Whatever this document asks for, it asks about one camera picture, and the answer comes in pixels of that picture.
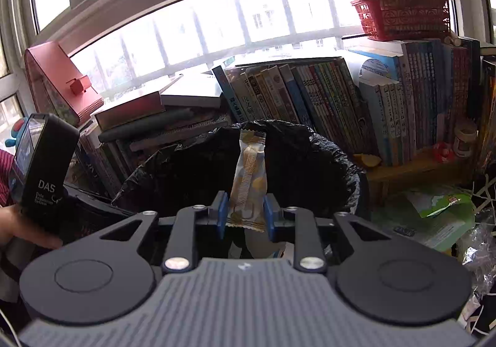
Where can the white thick book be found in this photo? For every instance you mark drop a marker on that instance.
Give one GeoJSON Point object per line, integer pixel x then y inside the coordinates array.
{"type": "Point", "coordinates": [190, 93]}

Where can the row of leaning books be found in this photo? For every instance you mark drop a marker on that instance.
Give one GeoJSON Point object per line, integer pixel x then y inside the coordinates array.
{"type": "Point", "coordinates": [97, 161]}

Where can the row of colourful upright books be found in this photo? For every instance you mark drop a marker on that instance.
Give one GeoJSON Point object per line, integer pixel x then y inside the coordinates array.
{"type": "Point", "coordinates": [294, 91]}

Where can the small red toy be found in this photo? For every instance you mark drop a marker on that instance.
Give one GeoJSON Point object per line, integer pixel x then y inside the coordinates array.
{"type": "Point", "coordinates": [443, 151]}

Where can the grey soft cover book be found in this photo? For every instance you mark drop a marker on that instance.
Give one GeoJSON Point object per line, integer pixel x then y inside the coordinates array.
{"type": "Point", "coordinates": [147, 126]}

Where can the clear plastic bag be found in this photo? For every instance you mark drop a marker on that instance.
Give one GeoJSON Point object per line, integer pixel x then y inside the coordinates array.
{"type": "Point", "coordinates": [478, 258]}

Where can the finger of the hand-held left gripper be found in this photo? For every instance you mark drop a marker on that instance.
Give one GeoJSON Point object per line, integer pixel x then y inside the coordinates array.
{"type": "Point", "coordinates": [89, 211]}

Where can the blue round toy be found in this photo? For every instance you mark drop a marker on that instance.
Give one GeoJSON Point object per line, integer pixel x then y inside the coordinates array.
{"type": "Point", "coordinates": [11, 141]}

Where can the black trash bag bin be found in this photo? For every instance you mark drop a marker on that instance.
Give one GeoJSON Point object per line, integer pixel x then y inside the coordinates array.
{"type": "Point", "coordinates": [186, 176]}

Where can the small white jar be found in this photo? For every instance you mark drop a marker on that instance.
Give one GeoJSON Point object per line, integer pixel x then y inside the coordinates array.
{"type": "Point", "coordinates": [465, 140]}

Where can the person's pink striped clothing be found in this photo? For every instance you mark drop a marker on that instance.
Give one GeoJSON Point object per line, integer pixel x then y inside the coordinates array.
{"type": "Point", "coordinates": [4, 176]}

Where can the beige snack wrapper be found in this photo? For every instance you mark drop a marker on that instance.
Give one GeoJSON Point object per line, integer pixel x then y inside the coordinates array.
{"type": "Point", "coordinates": [248, 176]}

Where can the small wooden shelf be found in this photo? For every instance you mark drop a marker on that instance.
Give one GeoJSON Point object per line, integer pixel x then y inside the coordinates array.
{"type": "Point", "coordinates": [418, 169]}

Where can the row of blue spined books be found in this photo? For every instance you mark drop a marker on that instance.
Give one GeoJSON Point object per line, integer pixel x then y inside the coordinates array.
{"type": "Point", "coordinates": [418, 99]}

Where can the person's left hand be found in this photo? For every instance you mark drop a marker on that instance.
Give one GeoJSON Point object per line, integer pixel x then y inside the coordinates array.
{"type": "Point", "coordinates": [19, 227]}

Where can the red house shaped box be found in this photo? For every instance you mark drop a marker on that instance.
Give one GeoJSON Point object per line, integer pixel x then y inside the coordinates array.
{"type": "Point", "coordinates": [50, 76]}

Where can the red plastic basket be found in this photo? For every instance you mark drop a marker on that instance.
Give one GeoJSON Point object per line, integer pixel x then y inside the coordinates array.
{"type": "Point", "coordinates": [403, 18]}

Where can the glossy hardcover book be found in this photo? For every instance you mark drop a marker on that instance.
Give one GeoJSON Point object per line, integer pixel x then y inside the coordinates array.
{"type": "Point", "coordinates": [128, 109]}

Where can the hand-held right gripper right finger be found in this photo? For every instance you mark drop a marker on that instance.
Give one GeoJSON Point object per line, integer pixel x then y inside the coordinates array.
{"type": "Point", "coordinates": [270, 215]}

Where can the green snack bag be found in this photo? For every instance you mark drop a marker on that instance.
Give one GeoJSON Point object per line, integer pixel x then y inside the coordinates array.
{"type": "Point", "coordinates": [445, 227]}

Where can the row of thin dark books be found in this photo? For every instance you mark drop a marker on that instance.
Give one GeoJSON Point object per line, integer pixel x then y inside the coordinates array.
{"type": "Point", "coordinates": [489, 118]}

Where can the orange peel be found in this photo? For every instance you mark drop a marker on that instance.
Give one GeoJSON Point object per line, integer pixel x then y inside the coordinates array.
{"type": "Point", "coordinates": [368, 161]}

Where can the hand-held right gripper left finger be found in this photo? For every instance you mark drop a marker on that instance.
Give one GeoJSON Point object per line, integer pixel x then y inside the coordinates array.
{"type": "Point", "coordinates": [222, 211]}

